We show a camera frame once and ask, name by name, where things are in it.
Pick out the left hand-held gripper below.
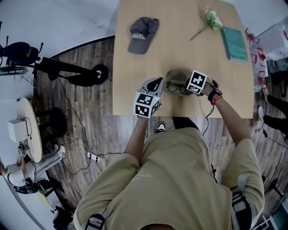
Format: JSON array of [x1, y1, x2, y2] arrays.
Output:
[[133, 76, 165, 119]]

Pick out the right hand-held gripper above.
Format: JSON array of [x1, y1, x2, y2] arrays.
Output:
[[185, 69, 219, 97]]

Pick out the black eyeglasses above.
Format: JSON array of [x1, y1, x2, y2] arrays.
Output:
[[165, 81, 188, 95]]

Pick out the olive glasses case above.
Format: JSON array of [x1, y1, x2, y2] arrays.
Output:
[[165, 69, 192, 97]]

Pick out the person's left forearm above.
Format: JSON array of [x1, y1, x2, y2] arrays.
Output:
[[124, 116, 151, 157]]

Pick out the person's right forearm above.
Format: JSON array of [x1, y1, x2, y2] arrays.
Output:
[[208, 94, 253, 146]]

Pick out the person's right hand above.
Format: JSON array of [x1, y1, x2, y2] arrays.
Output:
[[201, 86, 215, 97]]

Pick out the black wristwatch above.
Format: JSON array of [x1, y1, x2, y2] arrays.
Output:
[[207, 88, 223, 102]]

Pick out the person's white shoe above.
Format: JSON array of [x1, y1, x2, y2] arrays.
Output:
[[154, 121, 167, 134]]

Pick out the person's black trouser leg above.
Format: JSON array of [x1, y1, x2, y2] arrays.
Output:
[[171, 116, 200, 131]]

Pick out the grey baseball cap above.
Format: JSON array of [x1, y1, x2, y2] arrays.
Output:
[[127, 16, 160, 55]]

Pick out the teal book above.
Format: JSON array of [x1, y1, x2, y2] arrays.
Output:
[[220, 27, 250, 63]]

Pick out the white artificial flower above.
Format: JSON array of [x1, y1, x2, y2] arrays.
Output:
[[189, 6, 224, 42]]

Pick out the clear bottle with red cap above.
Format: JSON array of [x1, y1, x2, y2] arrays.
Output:
[[250, 46, 268, 66], [244, 27, 257, 44], [257, 70, 269, 88]]

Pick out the black coat rack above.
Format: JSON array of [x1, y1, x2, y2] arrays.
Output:
[[0, 21, 109, 86]]

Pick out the white power strip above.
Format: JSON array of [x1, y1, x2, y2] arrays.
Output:
[[86, 151, 101, 163]]

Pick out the person's olive t-shirt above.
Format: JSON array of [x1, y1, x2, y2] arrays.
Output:
[[73, 127, 266, 230]]

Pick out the black stool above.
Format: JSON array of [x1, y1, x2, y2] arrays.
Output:
[[48, 106, 68, 138]]

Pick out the round wooden table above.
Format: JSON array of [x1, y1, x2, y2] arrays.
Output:
[[18, 97, 44, 164]]

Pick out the black cap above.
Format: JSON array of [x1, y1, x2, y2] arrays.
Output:
[[6, 41, 39, 66]]

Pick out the white box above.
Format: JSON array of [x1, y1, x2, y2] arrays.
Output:
[[7, 118, 32, 143]]

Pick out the green table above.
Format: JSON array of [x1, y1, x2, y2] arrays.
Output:
[[36, 179, 66, 214]]

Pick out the red bracelet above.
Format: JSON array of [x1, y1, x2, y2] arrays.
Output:
[[210, 95, 224, 106]]

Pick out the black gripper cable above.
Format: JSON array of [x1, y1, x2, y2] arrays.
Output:
[[201, 104, 217, 137]]

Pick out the black floor cable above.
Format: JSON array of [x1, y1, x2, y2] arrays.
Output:
[[57, 75, 124, 176]]

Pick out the white floor cable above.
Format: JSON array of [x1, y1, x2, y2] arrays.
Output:
[[63, 134, 91, 156]]

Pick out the grey backpack strap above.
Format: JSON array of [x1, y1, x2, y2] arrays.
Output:
[[231, 174, 253, 230]]

